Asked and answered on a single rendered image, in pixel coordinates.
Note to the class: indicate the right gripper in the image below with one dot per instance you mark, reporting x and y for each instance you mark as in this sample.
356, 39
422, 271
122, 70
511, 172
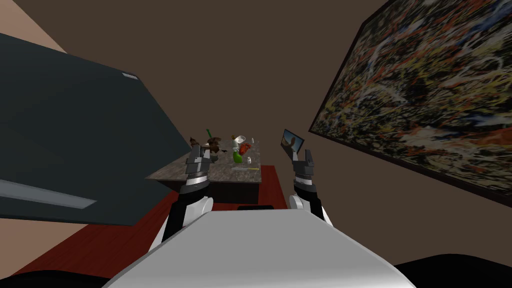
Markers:
303, 169

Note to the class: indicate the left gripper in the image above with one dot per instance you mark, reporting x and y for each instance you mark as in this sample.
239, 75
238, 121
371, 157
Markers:
198, 167

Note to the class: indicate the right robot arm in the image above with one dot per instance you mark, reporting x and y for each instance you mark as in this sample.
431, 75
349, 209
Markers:
310, 196

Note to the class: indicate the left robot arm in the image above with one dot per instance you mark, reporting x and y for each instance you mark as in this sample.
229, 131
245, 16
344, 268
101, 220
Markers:
176, 212

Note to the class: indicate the small brown lumpy object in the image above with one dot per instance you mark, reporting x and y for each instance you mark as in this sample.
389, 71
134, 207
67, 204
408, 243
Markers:
194, 141

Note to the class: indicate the large brown lumpy object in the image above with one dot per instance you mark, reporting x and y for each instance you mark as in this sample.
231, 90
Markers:
214, 144

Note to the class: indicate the small framed picture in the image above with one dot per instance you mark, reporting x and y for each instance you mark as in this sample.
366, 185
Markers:
292, 143

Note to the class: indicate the green stick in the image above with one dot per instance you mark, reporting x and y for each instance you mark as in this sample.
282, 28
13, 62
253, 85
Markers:
208, 133

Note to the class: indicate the grey marbled table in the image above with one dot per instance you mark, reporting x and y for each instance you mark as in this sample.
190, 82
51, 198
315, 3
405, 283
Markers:
224, 175

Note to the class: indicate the green bottle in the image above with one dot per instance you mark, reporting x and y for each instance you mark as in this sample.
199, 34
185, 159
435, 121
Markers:
237, 157

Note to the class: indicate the white mug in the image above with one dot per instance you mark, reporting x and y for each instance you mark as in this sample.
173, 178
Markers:
239, 140

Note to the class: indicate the red lumpy object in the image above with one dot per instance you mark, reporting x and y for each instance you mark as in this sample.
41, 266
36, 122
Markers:
245, 148

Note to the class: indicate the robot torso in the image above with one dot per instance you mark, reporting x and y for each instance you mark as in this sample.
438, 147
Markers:
256, 248

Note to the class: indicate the dark red rug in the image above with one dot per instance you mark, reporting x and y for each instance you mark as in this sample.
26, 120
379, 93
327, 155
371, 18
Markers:
100, 244

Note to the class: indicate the large multicoloured splatter painting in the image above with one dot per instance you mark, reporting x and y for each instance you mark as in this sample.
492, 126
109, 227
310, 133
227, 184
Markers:
424, 88

